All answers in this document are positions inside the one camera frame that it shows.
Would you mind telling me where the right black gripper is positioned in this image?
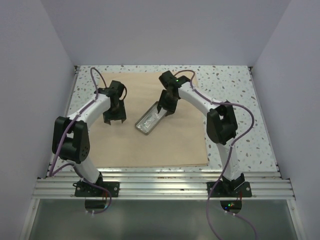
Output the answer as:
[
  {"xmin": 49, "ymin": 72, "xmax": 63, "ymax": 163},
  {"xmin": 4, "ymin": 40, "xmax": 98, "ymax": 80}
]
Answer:
[{"xmin": 158, "ymin": 89, "xmax": 179, "ymax": 116}]

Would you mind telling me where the metal instrument tray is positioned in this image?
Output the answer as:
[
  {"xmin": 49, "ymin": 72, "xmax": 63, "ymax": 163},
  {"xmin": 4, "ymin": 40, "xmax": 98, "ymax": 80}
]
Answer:
[{"xmin": 134, "ymin": 101, "xmax": 167, "ymax": 136}]

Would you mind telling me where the beige cloth mat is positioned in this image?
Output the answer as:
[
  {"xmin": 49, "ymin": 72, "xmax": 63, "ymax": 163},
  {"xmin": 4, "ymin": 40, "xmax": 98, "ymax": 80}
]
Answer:
[{"xmin": 89, "ymin": 72, "xmax": 208, "ymax": 168}]

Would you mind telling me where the green suture packet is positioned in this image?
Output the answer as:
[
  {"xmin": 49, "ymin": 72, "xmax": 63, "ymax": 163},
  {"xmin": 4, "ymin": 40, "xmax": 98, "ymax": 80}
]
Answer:
[{"xmin": 139, "ymin": 113, "xmax": 160, "ymax": 132}]

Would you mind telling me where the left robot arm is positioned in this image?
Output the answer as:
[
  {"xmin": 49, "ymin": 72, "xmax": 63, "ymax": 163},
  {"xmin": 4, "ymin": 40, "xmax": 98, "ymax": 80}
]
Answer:
[{"xmin": 52, "ymin": 80, "xmax": 127, "ymax": 197}]

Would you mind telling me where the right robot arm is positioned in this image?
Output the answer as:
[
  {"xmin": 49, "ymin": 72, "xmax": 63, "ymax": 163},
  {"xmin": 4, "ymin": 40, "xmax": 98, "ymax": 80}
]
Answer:
[{"xmin": 157, "ymin": 71, "xmax": 245, "ymax": 197}]

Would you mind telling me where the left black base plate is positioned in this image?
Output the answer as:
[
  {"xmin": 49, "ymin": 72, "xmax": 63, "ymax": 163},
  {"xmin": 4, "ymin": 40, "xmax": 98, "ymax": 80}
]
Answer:
[{"xmin": 72, "ymin": 180, "xmax": 120, "ymax": 198}]

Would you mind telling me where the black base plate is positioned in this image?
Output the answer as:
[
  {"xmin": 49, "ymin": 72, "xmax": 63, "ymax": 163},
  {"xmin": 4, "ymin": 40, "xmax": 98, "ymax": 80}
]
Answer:
[
  {"xmin": 72, "ymin": 180, "xmax": 120, "ymax": 198},
  {"xmin": 206, "ymin": 180, "xmax": 253, "ymax": 198}
]

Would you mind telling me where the aluminium frame rail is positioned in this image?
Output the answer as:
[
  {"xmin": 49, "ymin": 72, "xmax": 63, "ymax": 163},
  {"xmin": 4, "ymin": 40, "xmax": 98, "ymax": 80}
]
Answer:
[{"xmin": 32, "ymin": 171, "xmax": 295, "ymax": 200}]

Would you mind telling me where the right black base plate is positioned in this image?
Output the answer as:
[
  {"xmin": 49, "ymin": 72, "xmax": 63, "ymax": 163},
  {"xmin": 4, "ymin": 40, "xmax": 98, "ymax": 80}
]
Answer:
[{"xmin": 206, "ymin": 180, "xmax": 253, "ymax": 198}]

